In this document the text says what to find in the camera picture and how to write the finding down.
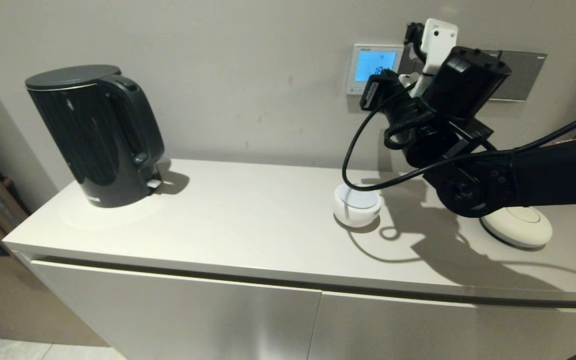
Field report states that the white sideboard cabinet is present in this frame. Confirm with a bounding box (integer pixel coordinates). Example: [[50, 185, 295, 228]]
[[2, 159, 576, 360]]

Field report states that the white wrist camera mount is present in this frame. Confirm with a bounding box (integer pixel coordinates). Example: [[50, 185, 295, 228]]
[[399, 19, 460, 98]]

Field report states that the black electric kettle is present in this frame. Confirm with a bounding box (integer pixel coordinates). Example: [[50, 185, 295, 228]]
[[24, 64, 165, 209]]

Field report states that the black coiled cable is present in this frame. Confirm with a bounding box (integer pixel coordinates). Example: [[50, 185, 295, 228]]
[[384, 111, 436, 150]]

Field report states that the long black cable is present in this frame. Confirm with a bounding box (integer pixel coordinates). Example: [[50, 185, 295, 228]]
[[342, 87, 576, 192]]

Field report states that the white wall thermostat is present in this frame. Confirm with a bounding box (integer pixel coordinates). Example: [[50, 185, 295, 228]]
[[346, 44, 405, 96]]

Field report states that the cream flat round disc device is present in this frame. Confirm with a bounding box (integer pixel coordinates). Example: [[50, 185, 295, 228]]
[[480, 206, 554, 249]]

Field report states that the small white round device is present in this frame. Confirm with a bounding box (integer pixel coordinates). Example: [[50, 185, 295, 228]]
[[333, 183, 383, 229]]

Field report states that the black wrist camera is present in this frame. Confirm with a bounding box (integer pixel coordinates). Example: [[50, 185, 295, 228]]
[[404, 22, 425, 61]]

